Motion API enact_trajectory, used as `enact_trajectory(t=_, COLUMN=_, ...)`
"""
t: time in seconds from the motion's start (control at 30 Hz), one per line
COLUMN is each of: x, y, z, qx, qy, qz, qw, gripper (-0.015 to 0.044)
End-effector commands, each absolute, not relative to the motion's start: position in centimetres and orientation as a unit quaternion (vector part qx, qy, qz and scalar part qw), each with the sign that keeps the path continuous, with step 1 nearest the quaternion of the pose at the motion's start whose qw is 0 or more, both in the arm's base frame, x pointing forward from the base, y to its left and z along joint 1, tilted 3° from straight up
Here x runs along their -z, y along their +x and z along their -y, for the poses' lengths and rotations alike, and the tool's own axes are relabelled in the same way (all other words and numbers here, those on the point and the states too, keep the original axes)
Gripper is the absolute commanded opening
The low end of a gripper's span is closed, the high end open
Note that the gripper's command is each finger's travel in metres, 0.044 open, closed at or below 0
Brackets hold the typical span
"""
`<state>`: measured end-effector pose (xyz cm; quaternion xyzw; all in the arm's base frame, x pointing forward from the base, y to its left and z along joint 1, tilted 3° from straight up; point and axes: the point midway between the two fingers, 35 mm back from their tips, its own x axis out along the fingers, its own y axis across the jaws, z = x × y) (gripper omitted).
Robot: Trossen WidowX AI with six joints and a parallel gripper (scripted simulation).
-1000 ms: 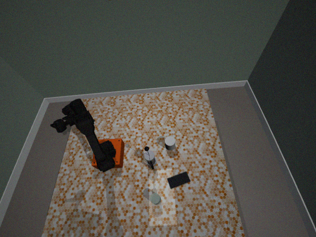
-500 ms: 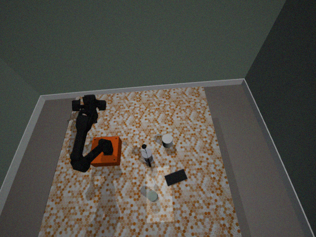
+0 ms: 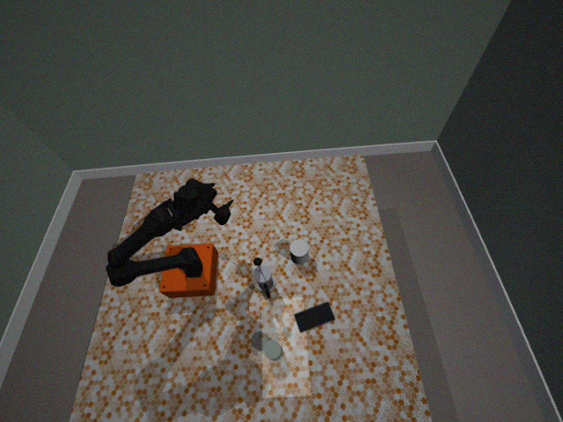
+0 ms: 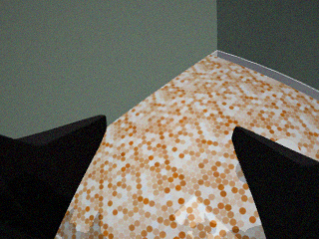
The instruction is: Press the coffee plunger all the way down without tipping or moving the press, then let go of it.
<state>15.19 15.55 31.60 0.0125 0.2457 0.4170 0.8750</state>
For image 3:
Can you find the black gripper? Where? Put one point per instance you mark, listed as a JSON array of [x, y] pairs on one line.
[[222, 214]]

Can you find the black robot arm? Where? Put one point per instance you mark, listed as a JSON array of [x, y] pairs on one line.
[[121, 270]]

